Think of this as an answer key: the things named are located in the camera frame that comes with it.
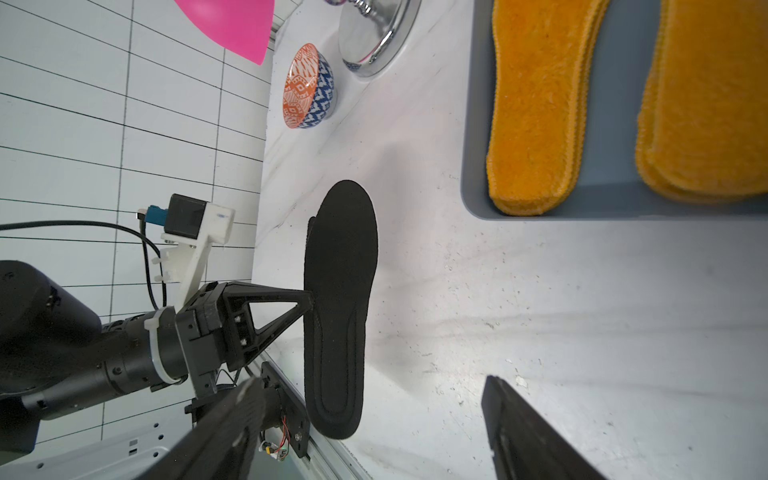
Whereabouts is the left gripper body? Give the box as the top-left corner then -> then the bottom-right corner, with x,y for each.
143,281 -> 246,396

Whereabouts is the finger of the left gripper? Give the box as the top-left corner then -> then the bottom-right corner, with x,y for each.
218,282 -> 313,369

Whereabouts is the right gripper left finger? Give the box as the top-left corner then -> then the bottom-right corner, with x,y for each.
140,378 -> 266,480

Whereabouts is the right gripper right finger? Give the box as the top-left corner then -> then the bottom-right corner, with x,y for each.
481,376 -> 604,479

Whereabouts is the black insole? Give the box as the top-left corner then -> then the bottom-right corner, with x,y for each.
303,180 -> 378,440

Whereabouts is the yellow insole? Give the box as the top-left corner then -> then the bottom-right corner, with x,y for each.
635,1 -> 767,204
486,0 -> 608,216

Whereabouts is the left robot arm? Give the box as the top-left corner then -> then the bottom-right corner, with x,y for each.
1,261 -> 312,463

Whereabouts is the blue grey storage box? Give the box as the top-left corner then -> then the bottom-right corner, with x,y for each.
461,1 -> 767,220

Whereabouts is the pink plastic goblet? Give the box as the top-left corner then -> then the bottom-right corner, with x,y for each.
175,0 -> 275,65

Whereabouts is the chrome glass holder stand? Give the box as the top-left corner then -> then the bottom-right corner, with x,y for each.
327,0 -> 421,78

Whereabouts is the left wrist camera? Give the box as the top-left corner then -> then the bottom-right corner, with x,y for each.
137,194 -> 235,311

